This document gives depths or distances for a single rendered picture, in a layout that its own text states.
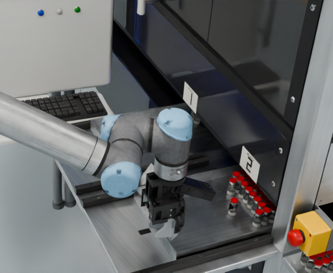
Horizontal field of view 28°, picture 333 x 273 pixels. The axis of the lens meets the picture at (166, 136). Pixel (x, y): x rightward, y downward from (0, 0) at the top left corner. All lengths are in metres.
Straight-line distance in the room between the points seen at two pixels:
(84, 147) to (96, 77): 1.10
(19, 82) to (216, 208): 0.87
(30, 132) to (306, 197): 0.67
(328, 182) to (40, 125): 0.70
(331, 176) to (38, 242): 1.63
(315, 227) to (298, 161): 0.16
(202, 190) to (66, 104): 0.84
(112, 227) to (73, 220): 1.34
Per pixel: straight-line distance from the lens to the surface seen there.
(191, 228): 1.74
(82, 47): 2.32
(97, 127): 2.07
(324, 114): 1.49
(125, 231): 1.72
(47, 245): 2.95
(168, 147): 1.44
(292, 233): 1.59
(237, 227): 1.77
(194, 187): 1.55
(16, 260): 2.90
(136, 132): 1.42
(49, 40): 2.28
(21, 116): 1.31
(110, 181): 1.32
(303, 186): 1.59
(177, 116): 1.44
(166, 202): 1.54
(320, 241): 1.60
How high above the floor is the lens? 2.05
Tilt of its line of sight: 35 degrees down
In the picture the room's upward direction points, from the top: 5 degrees clockwise
